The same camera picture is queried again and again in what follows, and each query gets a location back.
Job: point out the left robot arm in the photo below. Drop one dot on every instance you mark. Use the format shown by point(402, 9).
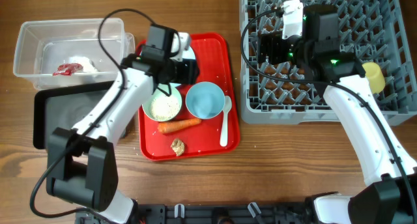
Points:
point(81, 161)

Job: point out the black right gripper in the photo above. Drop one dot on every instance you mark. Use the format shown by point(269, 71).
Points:
point(264, 49)

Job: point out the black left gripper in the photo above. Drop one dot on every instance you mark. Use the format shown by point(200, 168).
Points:
point(189, 72)

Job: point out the orange carrot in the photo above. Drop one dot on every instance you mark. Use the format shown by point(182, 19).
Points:
point(174, 126)

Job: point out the red plastic tray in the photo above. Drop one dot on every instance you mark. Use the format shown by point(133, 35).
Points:
point(203, 139)

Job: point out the grey dishwasher rack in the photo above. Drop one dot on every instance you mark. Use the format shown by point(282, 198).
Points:
point(372, 29)

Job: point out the beige food lump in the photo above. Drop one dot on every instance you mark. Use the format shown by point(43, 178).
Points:
point(178, 147)

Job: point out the clear plastic bin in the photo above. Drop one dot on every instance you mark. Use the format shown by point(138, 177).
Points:
point(42, 46)

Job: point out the black waste bin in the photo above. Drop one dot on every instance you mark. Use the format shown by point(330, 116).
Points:
point(63, 107)

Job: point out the white plastic spoon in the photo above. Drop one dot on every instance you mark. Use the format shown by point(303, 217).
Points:
point(224, 132)

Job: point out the light blue bowl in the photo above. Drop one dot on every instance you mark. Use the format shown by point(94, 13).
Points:
point(205, 100)

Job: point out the red snack wrapper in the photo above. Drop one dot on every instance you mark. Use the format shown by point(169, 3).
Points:
point(68, 69)

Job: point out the yellow plastic cup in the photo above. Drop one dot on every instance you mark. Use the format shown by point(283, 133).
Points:
point(375, 77)

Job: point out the green bowl with rice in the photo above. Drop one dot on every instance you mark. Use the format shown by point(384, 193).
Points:
point(165, 103)

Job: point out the light blue plate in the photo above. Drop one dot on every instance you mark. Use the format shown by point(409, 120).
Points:
point(185, 66)

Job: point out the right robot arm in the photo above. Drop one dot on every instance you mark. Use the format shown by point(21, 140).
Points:
point(310, 41)

